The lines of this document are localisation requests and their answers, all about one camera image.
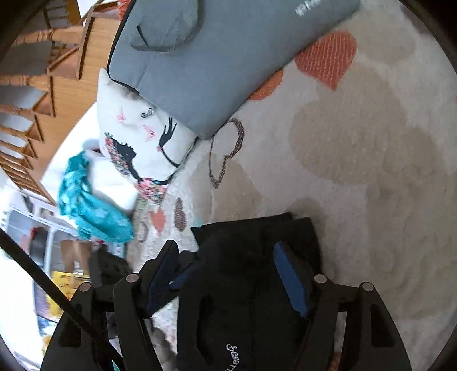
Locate black pants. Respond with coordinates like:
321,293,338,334
177,213,322,370

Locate black cable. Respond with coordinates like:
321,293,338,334
0,227,127,371

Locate teal star fabric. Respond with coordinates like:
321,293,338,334
57,151,134,243

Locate heart pattern quilt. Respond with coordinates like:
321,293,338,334
127,1,456,370

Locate grey laptop bag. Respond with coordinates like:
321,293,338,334
108,1,359,139

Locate white printed lady pillow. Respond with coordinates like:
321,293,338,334
96,69,197,205

